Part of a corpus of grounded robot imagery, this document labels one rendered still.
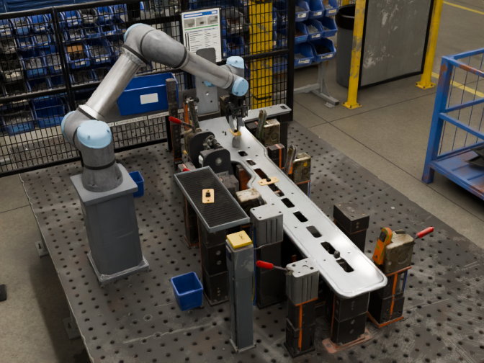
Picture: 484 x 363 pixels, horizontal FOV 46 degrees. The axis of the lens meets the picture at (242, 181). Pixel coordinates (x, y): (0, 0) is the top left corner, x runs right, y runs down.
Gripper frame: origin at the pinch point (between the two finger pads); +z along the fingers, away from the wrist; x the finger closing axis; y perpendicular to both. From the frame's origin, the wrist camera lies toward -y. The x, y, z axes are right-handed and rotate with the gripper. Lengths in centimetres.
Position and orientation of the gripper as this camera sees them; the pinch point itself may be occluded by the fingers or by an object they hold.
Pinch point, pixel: (235, 128)
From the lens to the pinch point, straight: 269.2
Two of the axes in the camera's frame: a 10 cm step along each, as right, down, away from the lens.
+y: 4.0, 4.9, -7.8
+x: 9.2, -2.3, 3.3
